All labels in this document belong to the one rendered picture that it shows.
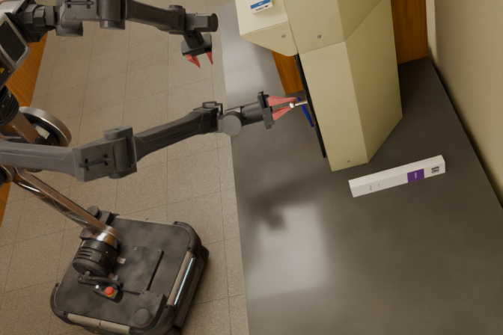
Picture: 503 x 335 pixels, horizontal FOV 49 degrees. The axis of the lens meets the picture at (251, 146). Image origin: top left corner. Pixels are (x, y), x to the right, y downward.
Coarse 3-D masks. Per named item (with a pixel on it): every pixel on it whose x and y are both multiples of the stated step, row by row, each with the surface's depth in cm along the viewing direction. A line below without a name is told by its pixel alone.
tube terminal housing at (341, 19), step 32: (288, 0) 118; (320, 0) 118; (352, 0) 123; (384, 0) 134; (320, 32) 125; (352, 32) 128; (384, 32) 140; (320, 64) 132; (352, 64) 134; (384, 64) 147; (320, 96) 140; (352, 96) 141; (384, 96) 154; (320, 128) 149; (352, 128) 150; (384, 128) 162; (352, 160) 160
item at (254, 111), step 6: (258, 96) 151; (252, 102) 155; (258, 102) 154; (246, 108) 153; (252, 108) 153; (258, 108) 153; (246, 114) 153; (252, 114) 153; (258, 114) 153; (246, 120) 154; (252, 120) 154; (258, 120) 154; (264, 120) 153; (270, 126) 153
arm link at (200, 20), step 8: (184, 8) 169; (184, 16) 169; (192, 16) 168; (200, 16) 167; (208, 16) 167; (216, 16) 171; (184, 24) 170; (192, 24) 168; (200, 24) 168; (208, 24) 167; (216, 24) 172; (176, 32) 166; (184, 32) 170
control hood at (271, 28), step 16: (240, 0) 132; (272, 0) 128; (240, 16) 128; (256, 16) 126; (272, 16) 124; (240, 32) 124; (256, 32) 123; (272, 32) 123; (288, 32) 124; (272, 48) 127; (288, 48) 127
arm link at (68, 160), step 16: (0, 144) 130; (16, 144) 129; (32, 144) 128; (96, 144) 119; (112, 144) 121; (0, 160) 129; (16, 160) 126; (32, 160) 124; (48, 160) 122; (64, 160) 119; (80, 160) 117; (96, 160) 119; (112, 160) 122; (80, 176) 118; (96, 176) 120
